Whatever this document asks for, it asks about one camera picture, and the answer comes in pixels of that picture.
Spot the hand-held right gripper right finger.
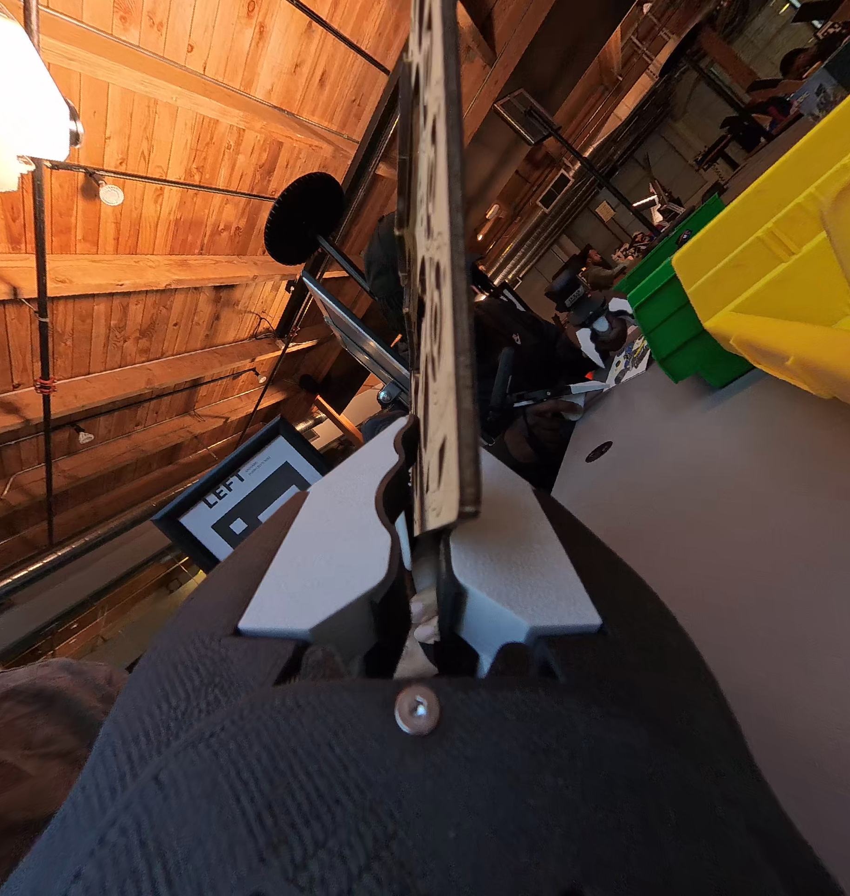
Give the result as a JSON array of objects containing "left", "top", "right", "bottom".
[{"left": 439, "top": 448, "right": 603, "bottom": 676}]

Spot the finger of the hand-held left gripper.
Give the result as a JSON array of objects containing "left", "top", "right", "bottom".
[{"left": 395, "top": 514, "right": 441, "bottom": 596}]

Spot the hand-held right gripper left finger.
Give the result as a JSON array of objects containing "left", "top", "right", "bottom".
[{"left": 237, "top": 414, "right": 421, "bottom": 662}]

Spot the laser-cut wooden parts sheet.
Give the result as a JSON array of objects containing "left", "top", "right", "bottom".
[{"left": 395, "top": 0, "right": 483, "bottom": 536}]

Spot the grey desk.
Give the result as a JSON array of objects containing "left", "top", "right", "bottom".
[{"left": 551, "top": 364, "right": 850, "bottom": 896}]

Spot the person's left hand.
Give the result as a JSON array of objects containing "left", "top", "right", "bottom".
[{"left": 397, "top": 591, "right": 443, "bottom": 679}]

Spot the framed marker sign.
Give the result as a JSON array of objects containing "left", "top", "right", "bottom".
[{"left": 152, "top": 416, "right": 328, "bottom": 571}]

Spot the green plastic bin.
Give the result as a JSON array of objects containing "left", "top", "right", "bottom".
[{"left": 612, "top": 195, "right": 755, "bottom": 385}]

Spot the black round-head stand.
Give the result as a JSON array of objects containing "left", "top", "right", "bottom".
[{"left": 264, "top": 171, "right": 373, "bottom": 284}]

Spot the yellow plastic bin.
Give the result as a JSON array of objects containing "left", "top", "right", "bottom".
[{"left": 671, "top": 84, "right": 850, "bottom": 407}]

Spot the hanging black screen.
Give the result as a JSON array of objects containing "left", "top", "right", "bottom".
[{"left": 495, "top": 90, "right": 560, "bottom": 146}]

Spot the white lamp shade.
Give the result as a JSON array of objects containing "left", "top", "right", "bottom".
[{"left": 0, "top": 0, "right": 84, "bottom": 193}]

